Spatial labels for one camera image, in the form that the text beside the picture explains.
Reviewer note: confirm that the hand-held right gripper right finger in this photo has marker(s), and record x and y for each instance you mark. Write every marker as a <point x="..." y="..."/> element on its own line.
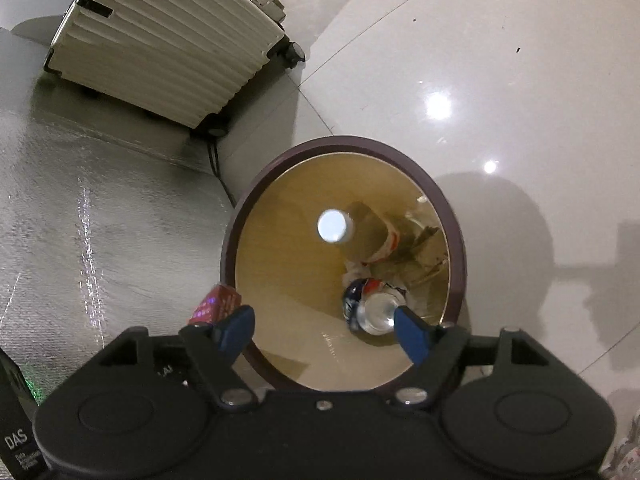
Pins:
<point x="407" y="332"/>

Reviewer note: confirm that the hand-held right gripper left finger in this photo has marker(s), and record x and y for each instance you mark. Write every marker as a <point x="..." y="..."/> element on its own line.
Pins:
<point x="237" y="327"/>

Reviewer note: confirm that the red snack packet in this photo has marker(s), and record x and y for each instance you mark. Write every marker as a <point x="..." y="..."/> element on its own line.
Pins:
<point x="215" y="305"/>

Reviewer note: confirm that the clear plastic bottle red label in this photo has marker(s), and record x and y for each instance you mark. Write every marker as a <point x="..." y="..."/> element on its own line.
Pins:
<point x="367" y="232"/>

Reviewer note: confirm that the brown rimmed round trash bin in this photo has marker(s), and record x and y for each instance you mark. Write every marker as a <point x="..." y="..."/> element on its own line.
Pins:
<point x="290" y="220"/>

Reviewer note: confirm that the brown cardboard scrap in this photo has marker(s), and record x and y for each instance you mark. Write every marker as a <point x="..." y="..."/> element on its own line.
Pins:
<point x="425" y="245"/>

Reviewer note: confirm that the silver foil mat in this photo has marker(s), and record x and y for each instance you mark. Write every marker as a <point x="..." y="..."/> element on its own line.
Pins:
<point x="100" y="240"/>

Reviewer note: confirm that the patterned cloth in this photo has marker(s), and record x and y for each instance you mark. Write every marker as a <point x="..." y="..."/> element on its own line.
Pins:
<point x="625" y="460"/>

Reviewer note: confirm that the cream ribbed suitcase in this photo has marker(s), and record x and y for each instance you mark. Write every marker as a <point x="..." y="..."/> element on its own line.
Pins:
<point x="165" y="40"/>

